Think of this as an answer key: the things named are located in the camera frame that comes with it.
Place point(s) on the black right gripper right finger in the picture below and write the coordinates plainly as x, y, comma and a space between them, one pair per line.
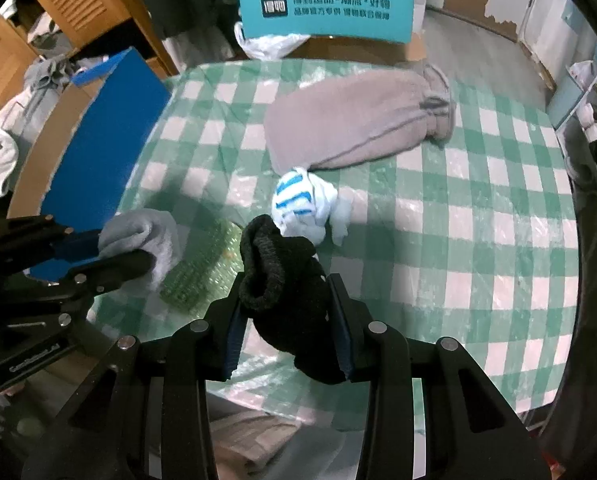
370, 351

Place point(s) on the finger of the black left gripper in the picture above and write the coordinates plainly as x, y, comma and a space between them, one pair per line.
107, 274
73, 250

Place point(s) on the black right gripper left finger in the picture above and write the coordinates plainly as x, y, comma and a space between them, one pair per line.
205, 350

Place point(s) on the grey sock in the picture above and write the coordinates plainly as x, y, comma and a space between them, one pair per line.
151, 230

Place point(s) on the green glitter scrubbing cloth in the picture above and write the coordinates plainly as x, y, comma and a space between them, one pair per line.
207, 274

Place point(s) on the black knitted sock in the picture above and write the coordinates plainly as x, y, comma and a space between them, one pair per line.
285, 293

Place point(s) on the blue cardboard box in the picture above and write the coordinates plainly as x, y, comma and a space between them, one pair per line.
78, 166

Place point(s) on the white fluffy towel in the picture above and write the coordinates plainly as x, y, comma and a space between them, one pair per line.
9, 116

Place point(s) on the green checkered tablecloth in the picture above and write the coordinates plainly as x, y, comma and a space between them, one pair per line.
475, 239

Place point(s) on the white blue striped sock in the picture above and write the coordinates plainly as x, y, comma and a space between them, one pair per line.
304, 205

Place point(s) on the wooden louvered cabinet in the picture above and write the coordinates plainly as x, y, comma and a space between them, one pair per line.
34, 29

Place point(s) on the white plastic bag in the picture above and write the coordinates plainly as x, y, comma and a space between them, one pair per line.
270, 47

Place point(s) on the metal shoe rack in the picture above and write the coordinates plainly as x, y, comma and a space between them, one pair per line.
572, 111

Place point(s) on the teal shoe box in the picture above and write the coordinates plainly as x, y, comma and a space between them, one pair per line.
386, 20

